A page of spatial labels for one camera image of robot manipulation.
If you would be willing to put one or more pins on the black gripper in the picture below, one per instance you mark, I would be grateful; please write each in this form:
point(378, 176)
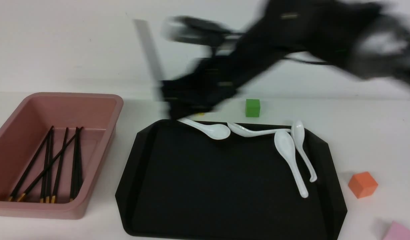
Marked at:
point(212, 81)

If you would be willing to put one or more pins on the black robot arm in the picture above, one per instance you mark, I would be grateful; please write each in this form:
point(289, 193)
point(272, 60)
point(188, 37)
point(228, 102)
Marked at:
point(358, 38)

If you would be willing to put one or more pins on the green cube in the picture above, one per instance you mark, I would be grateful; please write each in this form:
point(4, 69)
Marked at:
point(252, 108)

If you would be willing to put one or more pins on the white spoon far left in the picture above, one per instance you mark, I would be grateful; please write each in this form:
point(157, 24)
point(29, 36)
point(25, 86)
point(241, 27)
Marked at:
point(214, 131)

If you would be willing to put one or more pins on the white spoon top middle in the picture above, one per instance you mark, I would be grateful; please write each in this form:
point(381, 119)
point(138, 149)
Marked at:
point(247, 133)

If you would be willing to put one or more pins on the white spoon large bowl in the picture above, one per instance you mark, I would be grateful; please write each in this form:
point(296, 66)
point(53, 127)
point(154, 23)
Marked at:
point(286, 148)

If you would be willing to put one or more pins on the white spoon far right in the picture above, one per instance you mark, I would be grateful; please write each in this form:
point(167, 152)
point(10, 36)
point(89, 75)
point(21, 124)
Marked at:
point(298, 136)

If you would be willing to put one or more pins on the black plastic tray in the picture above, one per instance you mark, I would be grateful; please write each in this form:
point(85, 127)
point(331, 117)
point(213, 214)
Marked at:
point(179, 183)

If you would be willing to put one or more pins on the black chopstick crossing diagonal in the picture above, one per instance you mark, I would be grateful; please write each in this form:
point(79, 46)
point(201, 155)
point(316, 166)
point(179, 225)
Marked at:
point(35, 181)

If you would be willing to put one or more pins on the black chopstick rightmost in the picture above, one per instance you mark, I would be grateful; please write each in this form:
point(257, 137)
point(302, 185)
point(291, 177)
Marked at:
point(79, 167)

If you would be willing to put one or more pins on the black chopstick right pair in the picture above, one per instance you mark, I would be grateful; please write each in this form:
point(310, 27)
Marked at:
point(74, 174)

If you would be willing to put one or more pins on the black chopstick middle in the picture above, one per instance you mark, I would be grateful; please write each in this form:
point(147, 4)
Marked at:
point(59, 169)

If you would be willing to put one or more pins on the pink plastic bin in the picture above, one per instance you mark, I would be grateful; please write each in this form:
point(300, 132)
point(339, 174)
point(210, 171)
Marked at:
point(24, 130)

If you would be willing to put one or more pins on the orange cube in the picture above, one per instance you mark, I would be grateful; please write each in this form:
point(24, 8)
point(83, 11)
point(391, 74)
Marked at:
point(362, 184)

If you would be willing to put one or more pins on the black chopstick leftmost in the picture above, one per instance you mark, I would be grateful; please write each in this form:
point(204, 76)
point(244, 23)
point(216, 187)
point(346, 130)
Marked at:
point(21, 180)

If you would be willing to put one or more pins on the pink cube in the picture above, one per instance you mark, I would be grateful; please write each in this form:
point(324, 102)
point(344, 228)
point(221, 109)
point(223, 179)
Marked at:
point(397, 231)

